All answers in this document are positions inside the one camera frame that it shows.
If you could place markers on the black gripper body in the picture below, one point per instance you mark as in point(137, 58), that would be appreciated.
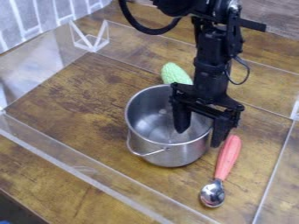
point(221, 105)

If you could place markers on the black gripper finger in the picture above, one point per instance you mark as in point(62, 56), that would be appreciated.
point(181, 115)
point(221, 126)

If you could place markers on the stainless steel pot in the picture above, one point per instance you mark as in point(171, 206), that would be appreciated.
point(152, 138)

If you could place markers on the pink handled metal spoon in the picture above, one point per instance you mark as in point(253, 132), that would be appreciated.
point(212, 192)

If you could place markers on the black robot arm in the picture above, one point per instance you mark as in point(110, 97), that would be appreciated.
point(216, 29)

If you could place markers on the green bitter gourd toy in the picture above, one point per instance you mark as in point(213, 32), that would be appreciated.
point(173, 74)

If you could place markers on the black wall strip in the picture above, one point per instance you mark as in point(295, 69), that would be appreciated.
point(252, 25)

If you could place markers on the clear acrylic enclosure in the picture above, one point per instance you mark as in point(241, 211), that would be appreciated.
point(64, 161)

